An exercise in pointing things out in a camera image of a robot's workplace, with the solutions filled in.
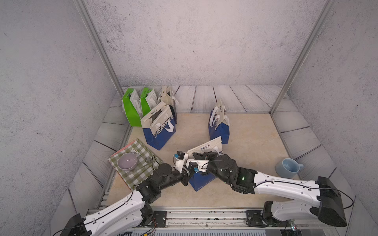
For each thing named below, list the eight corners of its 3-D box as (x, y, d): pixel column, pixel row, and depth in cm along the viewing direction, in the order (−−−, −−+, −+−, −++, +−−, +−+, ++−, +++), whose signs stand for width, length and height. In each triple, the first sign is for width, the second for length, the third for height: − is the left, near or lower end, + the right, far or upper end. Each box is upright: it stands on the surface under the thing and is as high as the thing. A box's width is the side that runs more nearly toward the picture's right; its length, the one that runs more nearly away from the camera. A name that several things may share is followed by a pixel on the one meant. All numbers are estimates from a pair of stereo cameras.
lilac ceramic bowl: (117, 172, 90) (114, 168, 86) (123, 157, 97) (120, 152, 93) (137, 172, 90) (134, 168, 86) (141, 157, 97) (138, 152, 93)
